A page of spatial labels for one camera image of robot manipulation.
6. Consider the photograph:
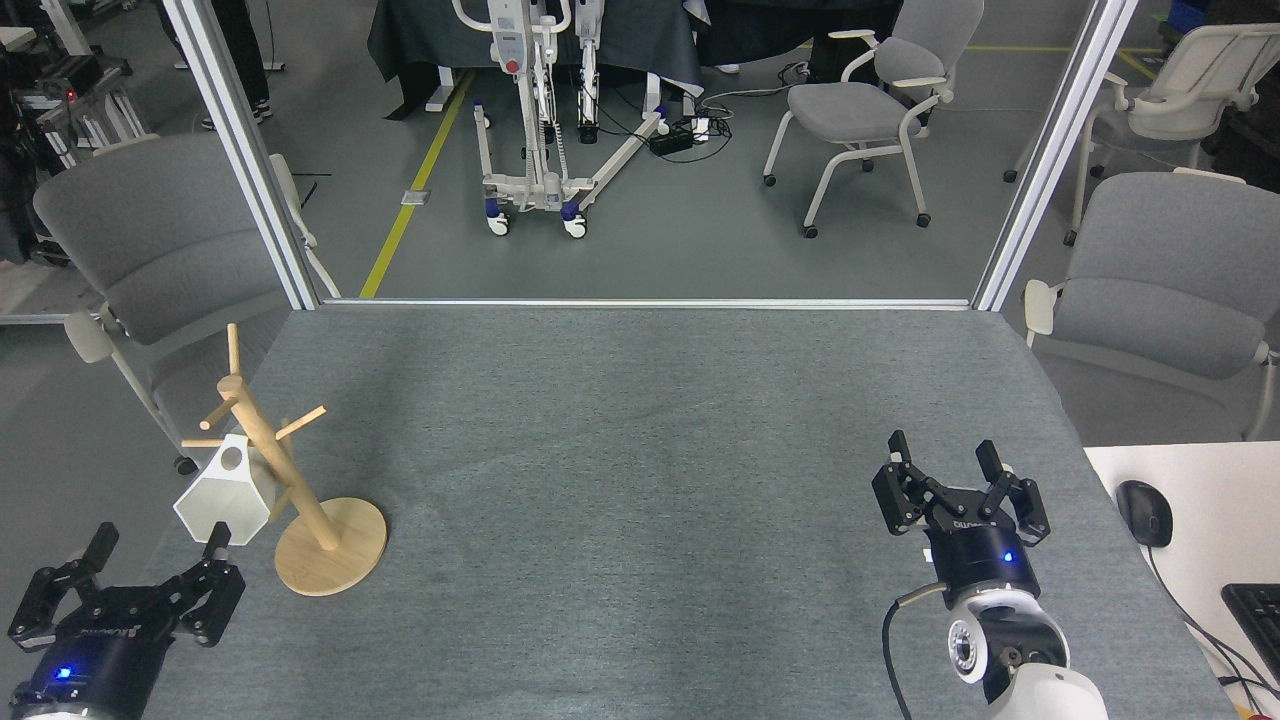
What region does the white mesh-back chair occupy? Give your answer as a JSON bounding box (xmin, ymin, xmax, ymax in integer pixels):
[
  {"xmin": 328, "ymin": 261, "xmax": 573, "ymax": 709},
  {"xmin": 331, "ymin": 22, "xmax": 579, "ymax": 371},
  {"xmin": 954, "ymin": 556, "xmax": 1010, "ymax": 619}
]
[{"xmin": 1003, "ymin": 22, "xmax": 1280, "ymax": 246}]

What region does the white desk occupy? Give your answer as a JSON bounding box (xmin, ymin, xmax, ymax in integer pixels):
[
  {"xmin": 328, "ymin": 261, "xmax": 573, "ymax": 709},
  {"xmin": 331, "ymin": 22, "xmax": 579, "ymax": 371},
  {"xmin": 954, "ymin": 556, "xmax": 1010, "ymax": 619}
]
[{"xmin": 1085, "ymin": 441, "xmax": 1280, "ymax": 720}]

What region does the person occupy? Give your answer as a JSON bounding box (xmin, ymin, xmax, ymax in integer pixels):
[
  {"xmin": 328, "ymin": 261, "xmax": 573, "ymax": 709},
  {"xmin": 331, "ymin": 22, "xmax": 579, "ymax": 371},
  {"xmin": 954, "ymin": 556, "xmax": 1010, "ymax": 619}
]
[{"xmin": 160, "ymin": 0, "xmax": 273, "ymax": 131}]

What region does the black mouse cable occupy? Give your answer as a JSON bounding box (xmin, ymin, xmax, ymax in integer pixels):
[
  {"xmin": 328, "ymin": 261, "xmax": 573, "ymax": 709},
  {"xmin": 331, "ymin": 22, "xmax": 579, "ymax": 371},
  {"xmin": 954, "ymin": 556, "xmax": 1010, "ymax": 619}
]
[{"xmin": 1145, "ymin": 545, "xmax": 1280, "ymax": 701}]

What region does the black computer mouse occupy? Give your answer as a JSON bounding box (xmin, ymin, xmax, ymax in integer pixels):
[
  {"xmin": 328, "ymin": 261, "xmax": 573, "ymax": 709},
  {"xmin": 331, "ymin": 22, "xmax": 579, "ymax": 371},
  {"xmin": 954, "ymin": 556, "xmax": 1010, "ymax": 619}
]
[{"xmin": 1116, "ymin": 480, "xmax": 1174, "ymax": 549}]

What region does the wooden cup rack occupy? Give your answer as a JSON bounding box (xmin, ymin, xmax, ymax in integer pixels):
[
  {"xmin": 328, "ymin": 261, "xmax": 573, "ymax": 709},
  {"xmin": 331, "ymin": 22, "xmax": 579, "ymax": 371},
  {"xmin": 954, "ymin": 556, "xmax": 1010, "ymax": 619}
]
[{"xmin": 181, "ymin": 323, "xmax": 389, "ymax": 598}]

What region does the dark table cloth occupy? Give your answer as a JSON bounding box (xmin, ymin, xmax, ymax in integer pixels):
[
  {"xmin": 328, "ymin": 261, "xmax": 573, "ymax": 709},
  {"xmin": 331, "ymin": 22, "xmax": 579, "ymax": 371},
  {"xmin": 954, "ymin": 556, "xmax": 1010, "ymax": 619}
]
[{"xmin": 367, "ymin": 0, "xmax": 706, "ymax": 121}]

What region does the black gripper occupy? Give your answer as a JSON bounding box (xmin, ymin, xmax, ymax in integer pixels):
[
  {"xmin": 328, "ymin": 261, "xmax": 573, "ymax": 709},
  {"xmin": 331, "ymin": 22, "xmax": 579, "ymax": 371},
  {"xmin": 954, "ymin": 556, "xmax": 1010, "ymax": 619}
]
[
  {"xmin": 8, "ymin": 521, "xmax": 246, "ymax": 716},
  {"xmin": 872, "ymin": 431, "xmax": 1051, "ymax": 608}
]

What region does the grey chair with white frame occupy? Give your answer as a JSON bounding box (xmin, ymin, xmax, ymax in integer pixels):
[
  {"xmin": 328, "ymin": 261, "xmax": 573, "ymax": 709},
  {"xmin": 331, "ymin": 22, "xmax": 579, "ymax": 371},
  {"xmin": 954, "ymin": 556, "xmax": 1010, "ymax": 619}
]
[
  {"xmin": 1022, "ymin": 170, "xmax": 1280, "ymax": 441},
  {"xmin": 33, "ymin": 133, "xmax": 341, "ymax": 476},
  {"xmin": 763, "ymin": 0, "xmax": 986, "ymax": 239}
]

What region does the metal equipment rack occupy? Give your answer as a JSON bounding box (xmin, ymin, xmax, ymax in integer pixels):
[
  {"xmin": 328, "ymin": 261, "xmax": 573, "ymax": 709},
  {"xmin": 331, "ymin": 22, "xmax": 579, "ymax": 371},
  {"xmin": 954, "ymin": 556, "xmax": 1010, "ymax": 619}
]
[{"xmin": 0, "ymin": 0, "xmax": 151, "ymax": 266}]

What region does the white wheeled stand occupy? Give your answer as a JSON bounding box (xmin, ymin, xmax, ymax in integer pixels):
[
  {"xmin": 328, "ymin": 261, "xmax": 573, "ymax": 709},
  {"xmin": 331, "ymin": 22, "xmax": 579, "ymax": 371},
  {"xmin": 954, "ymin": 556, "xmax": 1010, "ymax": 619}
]
[{"xmin": 450, "ymin": 0, "xmax": 701, "ymax": 239}]

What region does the silver frame crossbar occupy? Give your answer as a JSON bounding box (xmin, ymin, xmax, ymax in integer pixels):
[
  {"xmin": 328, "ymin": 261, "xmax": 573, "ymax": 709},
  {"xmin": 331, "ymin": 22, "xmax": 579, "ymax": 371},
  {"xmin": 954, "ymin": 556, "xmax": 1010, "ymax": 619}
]
[{"xmin": 320, "ymin": 297, "xmax": 976, "ymax": 311}]

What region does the black keyboard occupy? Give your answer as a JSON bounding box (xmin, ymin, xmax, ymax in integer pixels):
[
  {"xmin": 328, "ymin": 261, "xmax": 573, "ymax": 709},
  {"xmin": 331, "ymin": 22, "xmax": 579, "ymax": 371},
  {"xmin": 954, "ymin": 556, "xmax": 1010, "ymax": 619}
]
[{"xmin": 1221, "ymin": 583, "xmax": 1280, "ymax": 681}]

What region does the silver frame post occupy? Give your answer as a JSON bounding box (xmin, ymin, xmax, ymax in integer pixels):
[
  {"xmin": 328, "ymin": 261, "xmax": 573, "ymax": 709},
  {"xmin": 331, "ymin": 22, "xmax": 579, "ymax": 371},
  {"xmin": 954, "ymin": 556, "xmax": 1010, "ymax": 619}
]
[
  {"xmin": 162, "ymin": 0, "xmax": 323, "ymax": 311},
  {"xmin": 972, "ymin": 0, "xmax": 1141, "ymax": 313}
]

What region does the white hexagonal cup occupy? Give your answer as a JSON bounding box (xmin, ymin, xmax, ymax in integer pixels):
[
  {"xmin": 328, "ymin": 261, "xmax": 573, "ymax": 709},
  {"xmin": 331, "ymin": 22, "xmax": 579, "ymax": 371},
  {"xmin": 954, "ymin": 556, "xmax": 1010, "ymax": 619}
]
[{"xmin": 173, "ymin": 433, "xmax": 273, "ymax": 547}]

